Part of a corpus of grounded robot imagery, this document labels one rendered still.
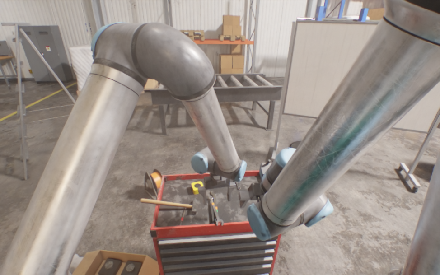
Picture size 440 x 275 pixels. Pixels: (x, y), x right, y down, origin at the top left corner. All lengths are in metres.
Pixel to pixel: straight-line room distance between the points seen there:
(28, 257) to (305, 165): 0.50
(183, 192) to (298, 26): 2.41
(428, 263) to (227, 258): 1.12
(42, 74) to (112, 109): 9.56
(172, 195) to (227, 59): 6.70
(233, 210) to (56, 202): 1.03
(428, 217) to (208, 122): 0.46
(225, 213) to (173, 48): 1.06
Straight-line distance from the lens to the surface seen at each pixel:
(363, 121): 0.31
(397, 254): 2.84
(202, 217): 1.32
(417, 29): 0.27
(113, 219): 2.74
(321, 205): 0.64
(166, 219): 1.34
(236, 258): 1.46
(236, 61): 7.86
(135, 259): 2.14
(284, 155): 0.66
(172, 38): 0.46
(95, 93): 0.49
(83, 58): 7.38
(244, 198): 0.83
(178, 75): 0.45
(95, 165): 0.49
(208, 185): 1.12
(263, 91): 4.18
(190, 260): 1.44
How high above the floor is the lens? 1.89
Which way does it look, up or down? 28 degrees down
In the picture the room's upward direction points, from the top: 1 degrees clockwise
